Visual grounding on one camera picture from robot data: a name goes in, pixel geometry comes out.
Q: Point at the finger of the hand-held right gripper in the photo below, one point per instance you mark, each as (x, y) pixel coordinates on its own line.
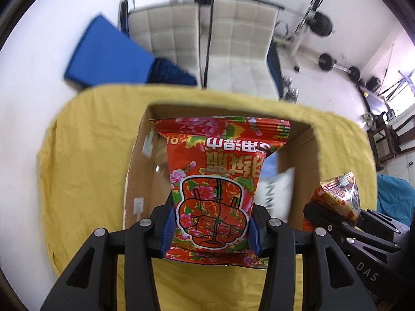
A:
(324, 217)
(389, 223)

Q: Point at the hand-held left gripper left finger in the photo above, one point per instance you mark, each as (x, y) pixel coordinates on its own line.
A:
(167, 230)

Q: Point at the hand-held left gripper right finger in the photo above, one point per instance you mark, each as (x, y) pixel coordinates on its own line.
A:
(254, 236)

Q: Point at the yellow red snack packet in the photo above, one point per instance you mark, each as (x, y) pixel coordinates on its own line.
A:
(337, 194)

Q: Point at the white tissue pack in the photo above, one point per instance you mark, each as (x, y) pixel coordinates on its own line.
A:
(278, 191)

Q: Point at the cardboard box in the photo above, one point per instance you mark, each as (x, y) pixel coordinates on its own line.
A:
(149, 181)

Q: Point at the light blue tissue packet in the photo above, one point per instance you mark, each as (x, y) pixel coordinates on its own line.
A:
(270, 168)

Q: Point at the red floral wipes packet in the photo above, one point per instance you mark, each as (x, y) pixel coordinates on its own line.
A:
(214, 175)

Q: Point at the dark wooden chair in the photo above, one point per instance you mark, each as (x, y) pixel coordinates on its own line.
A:
(389, 139)

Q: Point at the yellow tablecloth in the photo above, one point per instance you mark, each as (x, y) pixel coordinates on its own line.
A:
(97, 155)

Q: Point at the chrome dumbbell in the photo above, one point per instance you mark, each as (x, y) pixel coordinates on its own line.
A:
(288, 81)
(292, 94)

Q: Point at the black speaker box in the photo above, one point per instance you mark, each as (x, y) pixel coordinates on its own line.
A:
(373, 84)

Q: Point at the black blue weight bench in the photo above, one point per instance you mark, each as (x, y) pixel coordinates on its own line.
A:
(274, 71)

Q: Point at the short barbell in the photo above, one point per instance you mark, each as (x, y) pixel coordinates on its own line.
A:
(326, 61)

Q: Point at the dark blue cloth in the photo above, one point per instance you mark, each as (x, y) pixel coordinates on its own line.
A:
(171, 73)

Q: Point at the white barbell rack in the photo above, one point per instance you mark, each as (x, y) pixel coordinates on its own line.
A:
(300, 42)

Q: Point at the blue exercise mat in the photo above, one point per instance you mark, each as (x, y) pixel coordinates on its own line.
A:
(107, 55)

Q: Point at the white quilted chair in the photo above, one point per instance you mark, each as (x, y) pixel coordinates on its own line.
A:
(240, 45)
(168, 35)

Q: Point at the long barbell with black plates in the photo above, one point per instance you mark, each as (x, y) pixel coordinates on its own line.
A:
(319, 24)

